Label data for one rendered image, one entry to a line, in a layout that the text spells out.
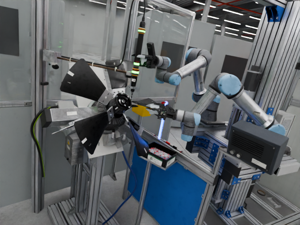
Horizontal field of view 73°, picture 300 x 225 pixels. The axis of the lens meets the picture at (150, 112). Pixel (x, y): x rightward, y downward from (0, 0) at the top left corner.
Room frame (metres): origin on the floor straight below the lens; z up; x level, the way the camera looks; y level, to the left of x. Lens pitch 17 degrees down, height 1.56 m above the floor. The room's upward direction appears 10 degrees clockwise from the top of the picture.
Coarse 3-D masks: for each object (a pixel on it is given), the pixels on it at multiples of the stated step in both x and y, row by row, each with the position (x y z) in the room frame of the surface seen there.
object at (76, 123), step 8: (104, 112) 1.11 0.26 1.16; (80, 120) 0.97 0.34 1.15; (88, 120) 1.00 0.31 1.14; (96, 120) 1.05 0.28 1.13; (104, 120) 1.11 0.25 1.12; (80, 128) 0.96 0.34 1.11; (88, 128) 1.00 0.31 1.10; (96, 128) 1.04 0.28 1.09; (104, 128) 1.12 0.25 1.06; (80, 136) 0.95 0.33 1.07; (88, 136) 0.99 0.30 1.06; (96, 136) 1.05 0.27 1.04; (96, 144) 1.05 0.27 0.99
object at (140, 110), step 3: (138, 105) 1.74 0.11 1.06; (132, 108) 1.80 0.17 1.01; (135, 108) 1.76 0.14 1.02; (138, 108) 1.73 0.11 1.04; (141, 108) 1.71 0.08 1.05; (144, 108) 1.69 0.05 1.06; (150, 108) 1.74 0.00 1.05; (135, 111) 1.76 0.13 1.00; (138, 111) 1.73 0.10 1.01; (141, 111) 1.70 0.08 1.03; (144, 111) 1.70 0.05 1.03; (147, 111) 1.72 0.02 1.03; (138, 114) 1.72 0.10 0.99; (141, 114) 1.70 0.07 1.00; (144, 114) 1.70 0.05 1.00; (147, 114) 1.73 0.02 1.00; (150, 114) 1.75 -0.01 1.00
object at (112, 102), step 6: (120, 96) 1.22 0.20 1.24; (126, 96) 1.25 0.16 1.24; (108, 102) 1.26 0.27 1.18; (114, 102) 1.18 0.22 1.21; (120, 102) 1.19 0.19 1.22; (126, 102) 1.23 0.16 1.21; (114, 108) 1.19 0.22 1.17; (120, 108) 1.17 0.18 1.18; (126, 108) 1.19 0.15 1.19; (114, 114) 1.24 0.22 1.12; (120, 114) 1.26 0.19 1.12
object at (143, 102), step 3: (144, 99) 1.51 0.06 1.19; (147, 99) 1.52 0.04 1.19; (150, 99) 1.54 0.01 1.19; (135, 102) 1.34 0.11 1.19; (138, 102) 1.36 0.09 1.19; (141, 102) 1.38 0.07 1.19; (144, 102) 1.41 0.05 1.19; (147, 102) 1.44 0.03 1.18; (150, 102) 1.46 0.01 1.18; (153, 102) 1.49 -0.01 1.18; (141, 105) 1.31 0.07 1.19; (144, 105) 1.32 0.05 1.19; (153, 108) 1.34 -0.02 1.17
